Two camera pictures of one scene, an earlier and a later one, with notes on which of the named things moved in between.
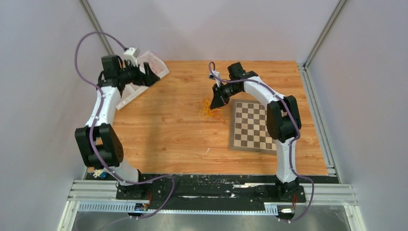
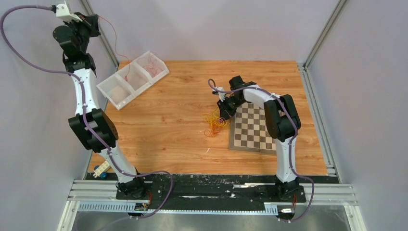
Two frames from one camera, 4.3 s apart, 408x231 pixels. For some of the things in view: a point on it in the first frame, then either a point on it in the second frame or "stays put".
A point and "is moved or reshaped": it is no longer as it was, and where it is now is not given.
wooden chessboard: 248,128 stays put
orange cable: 217,114 is moved or reshaped
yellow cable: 206,111 → 214,119
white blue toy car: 102,173 stays put
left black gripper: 149,79 → 91,23
